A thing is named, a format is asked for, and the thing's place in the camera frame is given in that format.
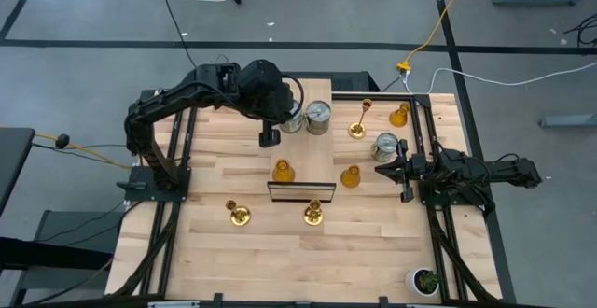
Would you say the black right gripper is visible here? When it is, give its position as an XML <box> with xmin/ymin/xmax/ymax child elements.
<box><xmin>375</xmin><ymin>138</ymin><xmax>428</xmax><ymax>203</ymax></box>

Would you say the silver tin can with tag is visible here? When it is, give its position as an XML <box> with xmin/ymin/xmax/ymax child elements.
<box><xmin>369</xmin><ymin>132</ymin><xmax>400</xmax><ymax>163</ymax></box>
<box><xmin>279</xmin><ymin>98</ymin><xmax>305</xmax><ymax>135</ymax></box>
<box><xmin>305</xmin><ymin>100</ymin><xmax>333</xmax><ymax>136</ymax></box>

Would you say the amber ribbed glass candle holder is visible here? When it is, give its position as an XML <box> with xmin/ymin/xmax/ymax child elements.
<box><xmin>388</xmin><ymin>101</ymin><xmax>412</xmax><ymax>129</ymax></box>
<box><xmin>339</xmin><ymin>164</ymin><xmax>362</xmax><ymax>189</ymax></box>
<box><xmin>271</xmin><ymin>158</ymin><xmax>297</xmax><ymax>183</ymax></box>

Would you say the tall brass candlestick holder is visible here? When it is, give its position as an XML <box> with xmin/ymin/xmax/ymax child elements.
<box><xmin>302</xmin><ymin>198</ymin><xmax>325</xmax><ymax>228</ymax></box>
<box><xmin>347</xmin><ymin>97</ymin><xmax>374</xmax><ymax>140</ymax></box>
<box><xmin>224</xmin><ymin>199</ymin><xmax>252</xmax><ymax>228</ymax></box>

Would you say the small plant in white pot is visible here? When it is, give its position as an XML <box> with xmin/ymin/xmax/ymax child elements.
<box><xmin>404</xmin><ymin>267</ymin><xmax>443</xmax><ymax>298</ymax></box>

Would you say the black control box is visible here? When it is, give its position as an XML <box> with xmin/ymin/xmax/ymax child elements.
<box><xmin>138</xmin><ymin>88</ymin><xmax>162</xmax><ymax>106</ymax></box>

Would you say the grey desk foot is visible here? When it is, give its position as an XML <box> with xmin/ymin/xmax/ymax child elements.
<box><xmin>539</xmin><ymin>114</ymin><xmax>597</xmax><ymax>129</ymax></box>

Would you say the black side desk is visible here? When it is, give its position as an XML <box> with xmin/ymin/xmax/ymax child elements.
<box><xmin>0</xmin><ymin>127</ymin><xmax>36</xmax><ymax>216</ymax></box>

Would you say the wooden shelf riser black frame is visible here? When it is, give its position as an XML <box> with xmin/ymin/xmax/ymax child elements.
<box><xmin>266</xmin><ymin>77</ymin><xmax>338</xmax><ymax>204</ymax></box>

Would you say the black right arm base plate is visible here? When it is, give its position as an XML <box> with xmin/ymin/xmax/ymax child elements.
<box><xmin>416</xmin><ymin>167</ymin><xmax>495</xmax><ymax>216</ymax></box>

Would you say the black table rail frame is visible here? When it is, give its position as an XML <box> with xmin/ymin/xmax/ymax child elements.
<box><xmin>111</xmin><ymin>91</ymin><xmax>505</xmax><ymax>305</ymax></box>

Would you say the yellow extension cable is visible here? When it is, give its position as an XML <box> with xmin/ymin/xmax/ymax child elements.
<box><xmin>396</xmin><ymin>0</ymin><xmax>473</xmax><ymax>74</ymax></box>

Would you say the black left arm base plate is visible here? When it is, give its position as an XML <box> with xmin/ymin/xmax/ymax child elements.
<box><xmin>123</xmin><ymin>165</ymin><xmax>192</xmax><ymax>203</ymax></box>

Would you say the black floor cable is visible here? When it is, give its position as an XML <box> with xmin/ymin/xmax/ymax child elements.
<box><xmin>157</xmin><ymin>0</ymin><xmax>200</xmax><ymax>69</ymax></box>

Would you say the white power cable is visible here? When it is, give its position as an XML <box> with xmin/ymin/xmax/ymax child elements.
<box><xmin>403</xmin><ymin>60</ymin><xmax>597</xmax><ymax>95</ymax></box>

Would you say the black cable bunch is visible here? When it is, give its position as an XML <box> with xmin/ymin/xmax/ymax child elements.
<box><xmin>562</xmin><ymin>12</ymin><xmax>597</xmax><ymax>48</ymax></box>

